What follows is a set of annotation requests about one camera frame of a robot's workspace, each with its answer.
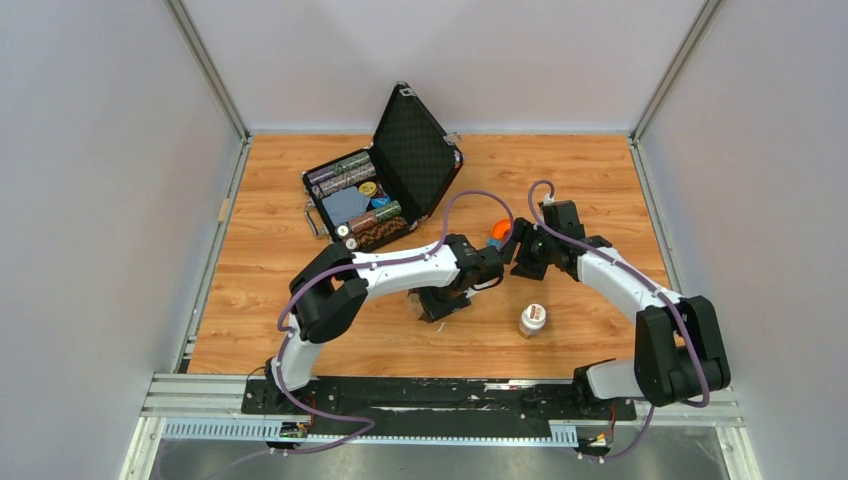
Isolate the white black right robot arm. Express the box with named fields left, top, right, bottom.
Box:
left=504, top=201, right=731, bottom=418

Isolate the orange curved toy block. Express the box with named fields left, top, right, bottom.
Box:
left=489, top=218, right=512, bottom=242

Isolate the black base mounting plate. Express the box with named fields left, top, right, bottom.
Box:
left=239, top=374, right=639, bottom=439

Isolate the amber pill jar white lid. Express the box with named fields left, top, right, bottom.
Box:
left=518, top=303, right=547, bottom=338

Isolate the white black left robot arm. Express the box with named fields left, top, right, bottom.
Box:
left=267, top=234, right=504, bottom=413

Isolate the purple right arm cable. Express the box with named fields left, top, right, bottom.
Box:
left=527, top=180, right=713, bottom=463

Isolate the black poker chip case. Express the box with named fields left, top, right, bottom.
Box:
left=301, top=81, right=464, bottom=252

